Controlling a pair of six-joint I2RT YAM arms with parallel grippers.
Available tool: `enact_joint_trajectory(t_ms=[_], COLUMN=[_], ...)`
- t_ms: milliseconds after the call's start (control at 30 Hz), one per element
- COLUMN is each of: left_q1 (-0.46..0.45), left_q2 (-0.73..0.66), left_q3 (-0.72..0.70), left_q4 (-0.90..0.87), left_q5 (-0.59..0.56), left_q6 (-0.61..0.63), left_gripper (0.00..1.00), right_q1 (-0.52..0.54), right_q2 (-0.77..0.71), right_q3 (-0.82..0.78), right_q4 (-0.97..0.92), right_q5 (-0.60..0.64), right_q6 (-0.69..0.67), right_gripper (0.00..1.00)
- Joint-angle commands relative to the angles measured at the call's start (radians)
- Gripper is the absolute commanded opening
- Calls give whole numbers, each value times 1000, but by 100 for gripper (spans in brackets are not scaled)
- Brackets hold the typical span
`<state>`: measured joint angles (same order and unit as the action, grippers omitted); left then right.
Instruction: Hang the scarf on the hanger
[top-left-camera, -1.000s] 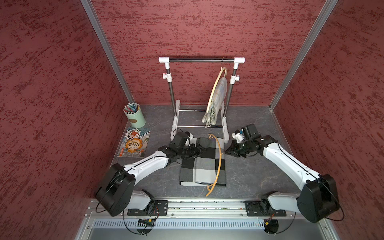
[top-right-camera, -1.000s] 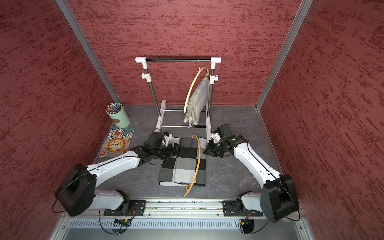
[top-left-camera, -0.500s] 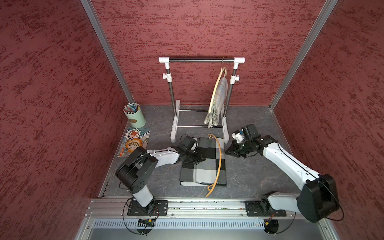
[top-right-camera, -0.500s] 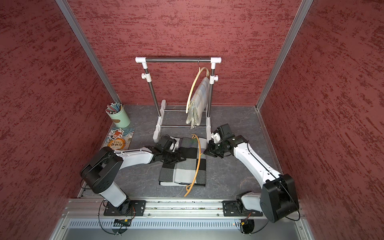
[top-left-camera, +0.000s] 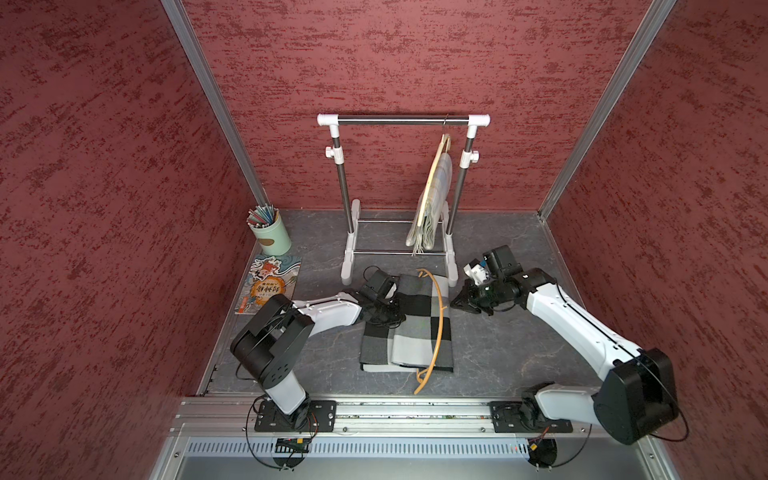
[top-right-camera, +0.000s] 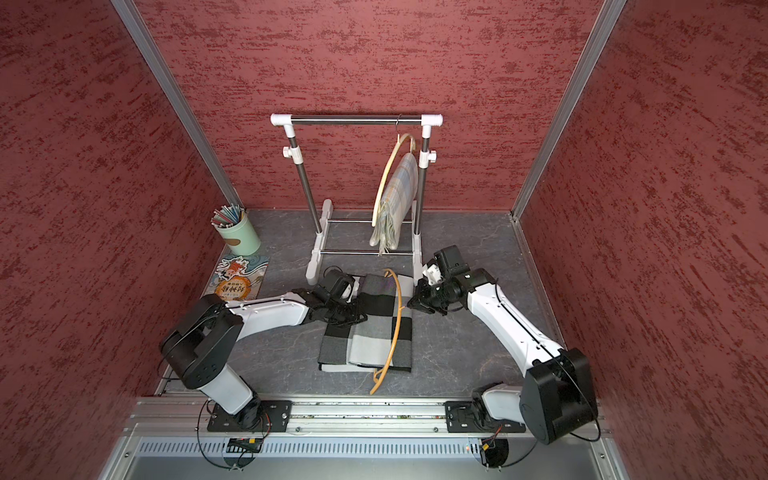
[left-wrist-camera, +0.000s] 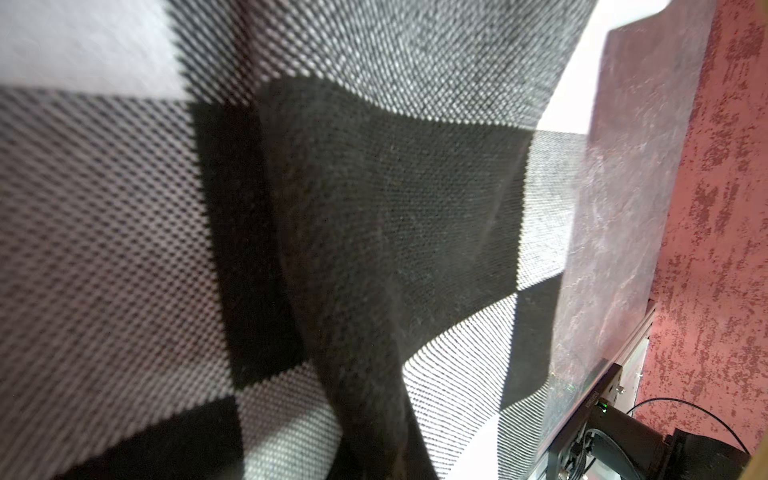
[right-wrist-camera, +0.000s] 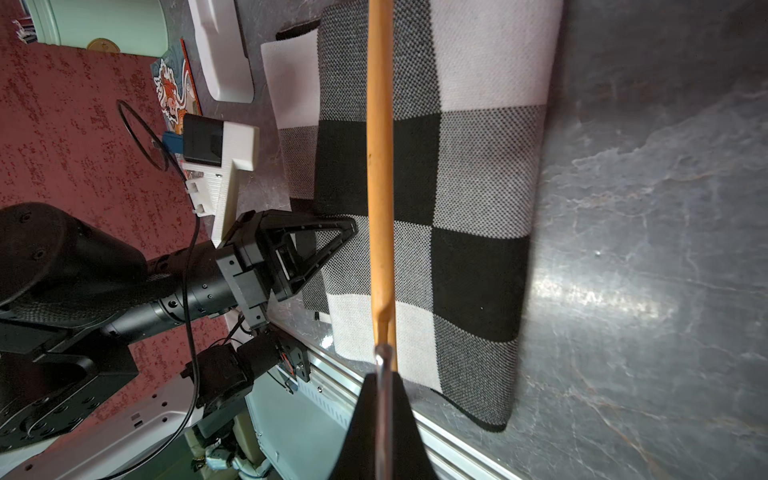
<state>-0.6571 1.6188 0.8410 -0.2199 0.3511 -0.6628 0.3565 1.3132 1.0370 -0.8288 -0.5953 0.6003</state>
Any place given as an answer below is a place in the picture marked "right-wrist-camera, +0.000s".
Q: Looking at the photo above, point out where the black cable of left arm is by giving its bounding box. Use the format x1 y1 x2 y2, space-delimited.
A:
95 98 205 480

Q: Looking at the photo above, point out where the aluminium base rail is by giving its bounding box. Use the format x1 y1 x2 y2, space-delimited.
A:
246 342 514 479

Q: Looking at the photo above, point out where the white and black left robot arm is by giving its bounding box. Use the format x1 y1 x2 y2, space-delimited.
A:
1 203 357 453

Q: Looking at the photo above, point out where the grey black checkered scarf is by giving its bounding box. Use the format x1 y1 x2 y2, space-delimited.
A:
261 1 563 431

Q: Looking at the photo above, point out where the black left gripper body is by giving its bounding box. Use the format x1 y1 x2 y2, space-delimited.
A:
216 210 300 328

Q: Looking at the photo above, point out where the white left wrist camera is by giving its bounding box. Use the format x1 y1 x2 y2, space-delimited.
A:
162 114 260 246

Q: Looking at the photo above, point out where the colourful illustrated book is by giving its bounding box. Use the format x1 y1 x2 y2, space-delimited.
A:
151 39 202 134

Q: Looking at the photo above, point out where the brown wooden hanger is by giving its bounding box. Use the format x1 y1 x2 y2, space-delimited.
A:
366 1 397 370

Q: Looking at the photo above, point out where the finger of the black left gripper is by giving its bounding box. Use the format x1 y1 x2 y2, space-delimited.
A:
263 210 358 252
272 230 354 301

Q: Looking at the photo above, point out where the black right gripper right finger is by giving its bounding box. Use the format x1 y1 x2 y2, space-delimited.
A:
392 372 438 480

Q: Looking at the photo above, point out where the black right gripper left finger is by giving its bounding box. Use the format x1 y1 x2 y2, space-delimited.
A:
329 373 377 480

